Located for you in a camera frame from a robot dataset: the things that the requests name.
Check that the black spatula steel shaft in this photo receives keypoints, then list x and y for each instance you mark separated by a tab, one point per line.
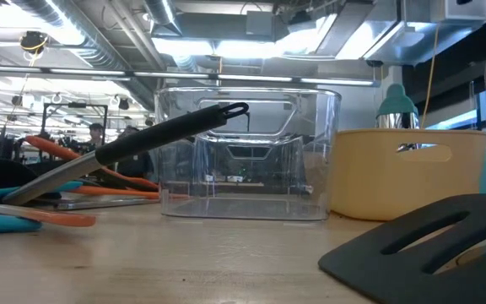
163	135

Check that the black slotted turner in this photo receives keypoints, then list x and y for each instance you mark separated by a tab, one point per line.
352	262

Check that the small orange spatula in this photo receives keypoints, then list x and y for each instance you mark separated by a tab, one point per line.
57	151

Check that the clear plastic bin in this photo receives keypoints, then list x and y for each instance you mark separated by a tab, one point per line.
247	211

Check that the linear ceiling light bar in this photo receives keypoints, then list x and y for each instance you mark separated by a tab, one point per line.
247	78

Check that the person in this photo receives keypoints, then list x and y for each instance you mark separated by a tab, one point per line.
96	133
135	160

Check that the yellow plastic bin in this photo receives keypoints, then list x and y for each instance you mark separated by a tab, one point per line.
369	181

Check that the grey ceiling junction box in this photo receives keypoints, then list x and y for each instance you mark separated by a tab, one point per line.
260	23

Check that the long orange spatula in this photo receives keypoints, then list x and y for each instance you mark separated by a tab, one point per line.
116	192

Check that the black yellow ceiling reel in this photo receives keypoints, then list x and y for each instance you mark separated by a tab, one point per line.
34	41

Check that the black rack frame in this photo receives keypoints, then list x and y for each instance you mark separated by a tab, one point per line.
74	105

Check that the silver spiral ventilation duct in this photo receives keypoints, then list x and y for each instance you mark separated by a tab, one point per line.
78	34

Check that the rectangular metal ventilation duct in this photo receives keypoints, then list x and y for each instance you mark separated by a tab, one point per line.
416	38

